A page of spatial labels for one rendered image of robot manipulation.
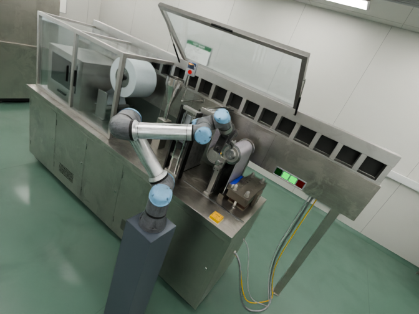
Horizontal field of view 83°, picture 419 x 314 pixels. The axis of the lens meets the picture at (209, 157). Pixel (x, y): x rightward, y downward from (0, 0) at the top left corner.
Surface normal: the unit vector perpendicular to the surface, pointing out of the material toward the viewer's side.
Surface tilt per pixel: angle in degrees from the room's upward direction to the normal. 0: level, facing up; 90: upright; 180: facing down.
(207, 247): 90
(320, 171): 90
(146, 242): 90
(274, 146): 90
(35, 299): 0
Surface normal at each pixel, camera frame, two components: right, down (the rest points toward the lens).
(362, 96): -0.52, 0.21
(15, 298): 0.32, -0.85
